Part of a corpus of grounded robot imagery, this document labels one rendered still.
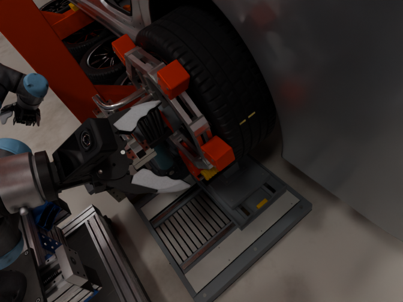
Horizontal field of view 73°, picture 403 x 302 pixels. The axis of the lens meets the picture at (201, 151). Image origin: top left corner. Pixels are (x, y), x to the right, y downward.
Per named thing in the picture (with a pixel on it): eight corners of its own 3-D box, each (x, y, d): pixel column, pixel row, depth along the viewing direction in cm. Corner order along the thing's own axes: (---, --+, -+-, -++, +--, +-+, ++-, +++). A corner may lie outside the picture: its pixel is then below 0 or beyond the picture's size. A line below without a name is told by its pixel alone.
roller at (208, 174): (249, 150, 139) (247, 142, 134) (204, 186, 133) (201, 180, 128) (241, 144, 142) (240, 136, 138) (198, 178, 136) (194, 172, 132)
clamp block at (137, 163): (158, 154, 96) (152, 145, 92) (136, 170, 94) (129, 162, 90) (151, 147, 99) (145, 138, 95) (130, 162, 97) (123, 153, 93)
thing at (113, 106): (152, 93, 105) (141, 71, 97) (110, 121, 101) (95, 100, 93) (133, 76, 116) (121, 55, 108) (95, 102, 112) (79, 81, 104)
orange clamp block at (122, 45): (140, 51, 110) (126, 32, 109) (124, 62, 108) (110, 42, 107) (140, 58, 116) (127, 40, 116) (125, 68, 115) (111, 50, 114)
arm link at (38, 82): (26, 66, 92) (53, 78, 96) (20, 82, 99) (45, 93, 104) (18, 84, 88) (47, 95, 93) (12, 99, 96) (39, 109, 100)
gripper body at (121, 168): (119, 144, 48) (41, 161, 43) (123, 125, 40) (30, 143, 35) (131, 185, 46) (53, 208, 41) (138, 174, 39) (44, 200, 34)
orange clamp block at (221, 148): (220, 145, 102) (235, 159, 96) (204, 158, 100) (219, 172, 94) (216, 133, 96) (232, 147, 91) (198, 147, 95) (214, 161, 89)
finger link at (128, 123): (142, 103, 50) (109, 139, 46) (148, 87, 45) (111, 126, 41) (156, 114, 50) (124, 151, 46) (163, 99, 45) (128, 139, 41)
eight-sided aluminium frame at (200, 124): (229, 180, 119) (195, 83, 78) (218, 190, 118) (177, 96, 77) (168, 122, 153) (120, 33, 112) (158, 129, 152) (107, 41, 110)
